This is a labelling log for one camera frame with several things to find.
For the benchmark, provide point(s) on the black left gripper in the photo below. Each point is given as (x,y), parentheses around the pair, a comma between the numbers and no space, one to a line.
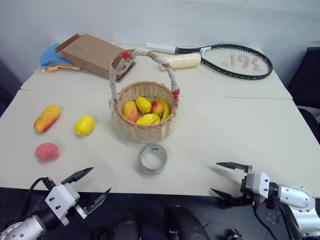
(82,209)

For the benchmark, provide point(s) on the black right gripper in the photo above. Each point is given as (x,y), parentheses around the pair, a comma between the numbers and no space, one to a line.
(246,188)

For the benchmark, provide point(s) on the pink peach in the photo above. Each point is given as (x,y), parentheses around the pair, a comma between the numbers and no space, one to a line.
(47,152)

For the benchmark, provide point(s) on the dark rounded shape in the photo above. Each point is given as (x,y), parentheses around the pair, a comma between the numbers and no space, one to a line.
(126,228)
(186,223)

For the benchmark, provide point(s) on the yellow lemon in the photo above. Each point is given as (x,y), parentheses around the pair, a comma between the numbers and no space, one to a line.
(85,125)
(143,104)

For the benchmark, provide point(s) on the clear tape roll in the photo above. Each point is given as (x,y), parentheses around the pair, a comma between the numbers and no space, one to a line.
(153,159)

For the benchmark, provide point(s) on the orange yellow mango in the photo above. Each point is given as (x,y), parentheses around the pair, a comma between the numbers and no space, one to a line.
(130,111)
(47,118)

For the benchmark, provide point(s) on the yellow starfruit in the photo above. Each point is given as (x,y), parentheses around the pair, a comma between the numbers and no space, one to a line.
(148,119)

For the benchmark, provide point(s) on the yellow banana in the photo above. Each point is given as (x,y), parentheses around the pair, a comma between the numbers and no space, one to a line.
(166,110)

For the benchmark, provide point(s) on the red yellow apple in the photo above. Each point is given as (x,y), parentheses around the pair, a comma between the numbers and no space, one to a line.
(157,108)

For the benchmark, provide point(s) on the black tennis racket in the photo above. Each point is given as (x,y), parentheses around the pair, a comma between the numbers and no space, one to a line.
(237,61)

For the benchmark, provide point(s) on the orange paper sheet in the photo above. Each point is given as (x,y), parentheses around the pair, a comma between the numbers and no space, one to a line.
(65,67)

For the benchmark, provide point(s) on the grey pulp cardboard insert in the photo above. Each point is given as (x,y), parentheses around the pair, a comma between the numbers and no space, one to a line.
(126,65)

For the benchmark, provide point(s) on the black chair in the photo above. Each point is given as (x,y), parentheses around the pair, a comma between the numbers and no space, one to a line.
(306,77)

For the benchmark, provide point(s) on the cream plastic cylinder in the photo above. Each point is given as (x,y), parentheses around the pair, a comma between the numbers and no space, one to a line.
(183,61)

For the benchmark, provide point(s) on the brown cardboard box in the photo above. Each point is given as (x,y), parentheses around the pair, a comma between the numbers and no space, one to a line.
(90,53)

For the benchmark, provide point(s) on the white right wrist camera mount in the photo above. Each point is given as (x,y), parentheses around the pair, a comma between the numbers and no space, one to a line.
(260,185)

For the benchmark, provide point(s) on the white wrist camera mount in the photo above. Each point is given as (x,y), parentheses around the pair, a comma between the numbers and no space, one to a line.
(260,185)
(61,197)

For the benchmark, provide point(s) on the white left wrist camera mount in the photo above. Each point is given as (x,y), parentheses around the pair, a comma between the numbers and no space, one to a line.
(61,197)

